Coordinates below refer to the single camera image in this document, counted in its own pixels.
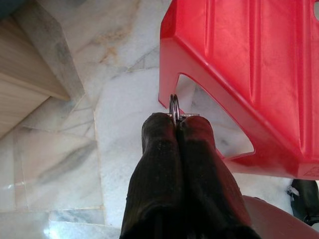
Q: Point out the light wooden cabinet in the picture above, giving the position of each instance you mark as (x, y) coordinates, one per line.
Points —
(20, 82)

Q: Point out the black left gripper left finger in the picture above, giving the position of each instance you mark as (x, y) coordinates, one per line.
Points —
(154, 174)

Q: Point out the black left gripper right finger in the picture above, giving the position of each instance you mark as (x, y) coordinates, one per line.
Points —
(207, 186)

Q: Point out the red plastic stool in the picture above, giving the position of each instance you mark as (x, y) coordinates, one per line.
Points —
(249, 62)

